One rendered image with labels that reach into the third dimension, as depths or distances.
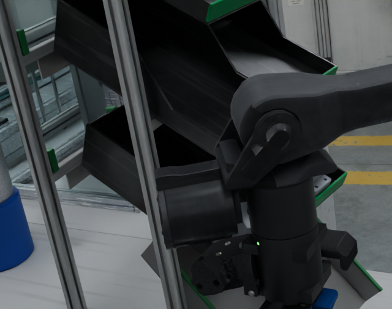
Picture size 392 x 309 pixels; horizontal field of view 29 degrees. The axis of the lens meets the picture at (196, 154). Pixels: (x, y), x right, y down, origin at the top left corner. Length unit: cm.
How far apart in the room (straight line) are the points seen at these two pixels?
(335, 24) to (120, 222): 314
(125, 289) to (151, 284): 5
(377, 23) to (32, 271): 337
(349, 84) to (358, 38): 417
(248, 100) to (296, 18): 424
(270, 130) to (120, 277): 109
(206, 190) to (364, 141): 363
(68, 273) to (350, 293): 43
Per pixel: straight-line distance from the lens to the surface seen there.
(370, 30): 476
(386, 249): 324
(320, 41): 481
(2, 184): 172
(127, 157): 95
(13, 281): 173
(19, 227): 176
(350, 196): 367
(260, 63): 106
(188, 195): 61
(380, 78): 62
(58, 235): 104
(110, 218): 188
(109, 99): 177
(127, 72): 85
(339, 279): 121
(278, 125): 58
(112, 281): 163
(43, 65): 102
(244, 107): 59
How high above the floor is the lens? 170
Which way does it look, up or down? 23 degrees down
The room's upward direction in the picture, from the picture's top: 10 degrees counter-clockwise
